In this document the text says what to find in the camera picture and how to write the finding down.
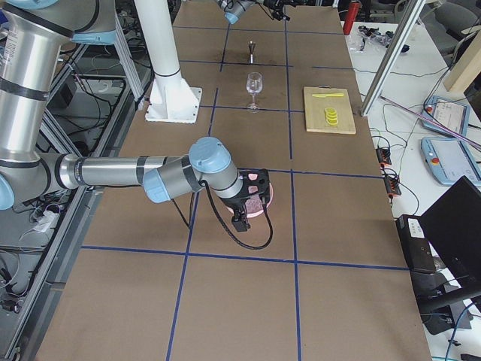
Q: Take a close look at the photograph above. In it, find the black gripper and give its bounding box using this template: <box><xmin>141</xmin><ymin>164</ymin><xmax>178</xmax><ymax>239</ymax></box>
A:
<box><xmin>262</xmin><ymin>0</ymin><xmax>290</xmax><ymax>21</ymax></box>
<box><xmin>236</xmin><ymin>168</ymin><xmax>270</xmax><ymax>203</ymax></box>

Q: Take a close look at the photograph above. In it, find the steel jigger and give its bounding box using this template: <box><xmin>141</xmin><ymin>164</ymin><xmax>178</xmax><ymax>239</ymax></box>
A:
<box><xmin>248</xmin><ymin>41</ymin><xmax>256</xmax><ymax>64</ymax></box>

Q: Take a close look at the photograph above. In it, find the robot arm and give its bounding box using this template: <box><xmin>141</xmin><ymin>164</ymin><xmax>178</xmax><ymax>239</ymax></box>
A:
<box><xmin>1</xmin><ymin>1</ymin><xmax>249</xmax><ymax>209</ymax></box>
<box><xmin>216</xmin><ymin>0</ymin><xmax>303</xmax><ymax>25</ymax></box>

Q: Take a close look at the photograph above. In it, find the clear ice cubes pile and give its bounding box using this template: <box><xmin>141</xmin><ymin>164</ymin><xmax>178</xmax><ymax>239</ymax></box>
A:
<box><xmin>245</xmin><ymin>195</ymin><xmax>263</xmax><ymax>218</ymax></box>

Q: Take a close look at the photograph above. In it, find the clear wine glass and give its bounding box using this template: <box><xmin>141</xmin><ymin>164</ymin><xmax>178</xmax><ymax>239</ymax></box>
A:
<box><xmin>246</xmin><ymin>72</ymin><xmax>263</xmax><ymax>113</ymax></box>

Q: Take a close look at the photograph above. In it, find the pink bowl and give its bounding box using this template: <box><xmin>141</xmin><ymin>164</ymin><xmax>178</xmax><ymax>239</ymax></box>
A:
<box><xmin>223</xmin><ymin>169</ymin><xmax>273</xmax><ymax>218</ymax></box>

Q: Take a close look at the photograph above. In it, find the red cylinder bottle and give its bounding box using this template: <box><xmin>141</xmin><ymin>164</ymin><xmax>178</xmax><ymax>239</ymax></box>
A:
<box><xmin>343</xmin><ymin>0</ymin><xmax>360</xmax><ymax>35</ymax></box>

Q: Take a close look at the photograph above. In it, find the bamboo cutting board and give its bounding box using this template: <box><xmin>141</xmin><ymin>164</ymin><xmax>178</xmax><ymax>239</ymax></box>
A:
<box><xmin>303</xmin><ymin>86</ymin><xmax>356</xmax><ymax>135</ymax></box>

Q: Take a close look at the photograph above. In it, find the yellow plastic knife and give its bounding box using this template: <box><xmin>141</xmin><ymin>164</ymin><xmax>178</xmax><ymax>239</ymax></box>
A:
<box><xmin>311</xmin><ymin>93</ymin><xmax>345</xmax><ymax>99</ymax></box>

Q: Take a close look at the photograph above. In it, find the grey office chair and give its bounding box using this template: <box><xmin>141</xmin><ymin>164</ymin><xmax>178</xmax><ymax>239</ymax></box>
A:
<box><xmin>426</xmin><ymin>1</ymin><xmax>480</xmax><ymax>58</ymax></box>

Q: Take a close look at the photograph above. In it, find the black box device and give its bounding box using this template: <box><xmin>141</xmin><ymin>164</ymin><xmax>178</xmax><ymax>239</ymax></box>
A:
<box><xmin>395</xmin><ymin>214</ymin><xmax>446</xmax><ymax>275</ymax></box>

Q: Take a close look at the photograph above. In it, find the blue teach pendant near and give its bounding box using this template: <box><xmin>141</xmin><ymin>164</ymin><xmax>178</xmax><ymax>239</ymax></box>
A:
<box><xmin>421</xmin><ymin>137</ymin><xmax>480</xmax><ymax>187</ymax></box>

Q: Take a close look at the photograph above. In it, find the blue teach pendant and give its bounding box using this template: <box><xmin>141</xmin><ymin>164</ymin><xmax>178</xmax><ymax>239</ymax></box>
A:
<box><xmin>421</xmin><ymin>137</ymin><xmax>480</xmax><ymax>187</ymax></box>
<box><xmin>421</xmin><ymin>96</ymin><xmax>470</xmax><ymax>135</ymax></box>

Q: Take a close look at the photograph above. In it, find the black laptop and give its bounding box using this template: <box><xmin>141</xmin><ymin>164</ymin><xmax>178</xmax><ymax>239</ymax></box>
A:
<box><xmin>419</xmin><ymin>176</ymin><xmax>480</xmax><ymax>285</ymax></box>

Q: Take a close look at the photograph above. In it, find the blue teach pendant far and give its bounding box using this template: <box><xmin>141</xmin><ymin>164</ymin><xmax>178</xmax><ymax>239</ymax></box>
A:
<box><xmin>421</xmin><ymin>96</ymin><xmax>470</xmax><ymax>135</ymax></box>

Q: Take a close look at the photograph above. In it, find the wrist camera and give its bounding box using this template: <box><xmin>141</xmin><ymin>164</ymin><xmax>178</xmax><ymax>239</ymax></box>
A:
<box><xmin>231</xmin><ymin>205</ymin><xmax>250</xmax><ymax>232</ymax></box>

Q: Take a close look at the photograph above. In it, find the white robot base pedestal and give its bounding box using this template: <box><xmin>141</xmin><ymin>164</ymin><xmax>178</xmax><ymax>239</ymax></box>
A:
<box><xmin>135</xmin><ymin>0</ymin><xmax>202</xmax><ymax>123</ymax></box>

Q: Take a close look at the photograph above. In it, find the aluminium frame post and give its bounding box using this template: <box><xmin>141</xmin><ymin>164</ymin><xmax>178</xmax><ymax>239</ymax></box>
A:
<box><xmin>360</xmin><ymin>0</ymin><xmax>425</xmax><ymax>117</ymax></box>

